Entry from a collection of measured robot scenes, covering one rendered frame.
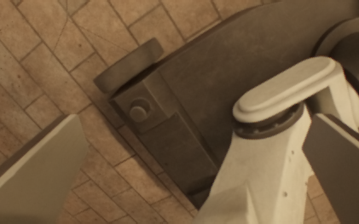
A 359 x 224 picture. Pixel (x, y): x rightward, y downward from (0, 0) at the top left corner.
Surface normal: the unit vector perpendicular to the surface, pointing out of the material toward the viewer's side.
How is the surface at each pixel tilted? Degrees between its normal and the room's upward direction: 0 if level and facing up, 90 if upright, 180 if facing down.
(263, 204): 90
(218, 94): 0
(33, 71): 0
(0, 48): 0
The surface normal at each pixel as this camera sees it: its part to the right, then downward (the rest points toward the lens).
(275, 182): -0.53, -0.78
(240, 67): -0.01, 0.40
